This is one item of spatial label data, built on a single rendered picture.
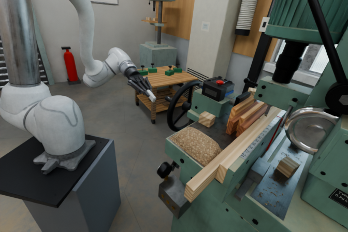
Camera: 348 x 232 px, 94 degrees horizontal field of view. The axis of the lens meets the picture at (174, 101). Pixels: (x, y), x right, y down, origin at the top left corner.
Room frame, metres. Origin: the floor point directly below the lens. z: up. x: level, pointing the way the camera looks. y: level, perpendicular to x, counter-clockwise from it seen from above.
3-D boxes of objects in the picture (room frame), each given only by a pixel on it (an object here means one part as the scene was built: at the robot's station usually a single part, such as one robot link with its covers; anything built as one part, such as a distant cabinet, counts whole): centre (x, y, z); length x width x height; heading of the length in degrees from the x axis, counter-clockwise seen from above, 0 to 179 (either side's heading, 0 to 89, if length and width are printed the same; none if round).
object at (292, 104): (0.42, -0.34, 1.00); 0.02 x 0.02 x 0.10; 47
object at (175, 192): (0.40, -0.04, 0.58); 0.12 x 0.08 x 0.08; 47
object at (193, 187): (0.42, -0.25, 0.92); 0.60 x 0.02 x 0.04; 137
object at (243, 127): (0.49, -0.29, 0.92); 0.23 x 0.02 x 0.04; 137
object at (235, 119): (0.50, -0.26, 0.92); 0.22 x 0.02 x 0.05; 137
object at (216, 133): (0.55, -0.23, 0.87); 0.61 x 0.30 x 0.06; 137
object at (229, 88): (0.61, -0.17, 0.99); 0.13 x 0.11 x 0.06; 137
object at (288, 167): (0.39, -0.40, 0.82); 0.04 x 0.04 x 0.04; 33
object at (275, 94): (0.48, -0.34, 1.03); 0.14 x 0.07 x 0.09; 47
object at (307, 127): (0.31, -0.33, 1.02); 0.12 x 0.03 x 0.12; 47
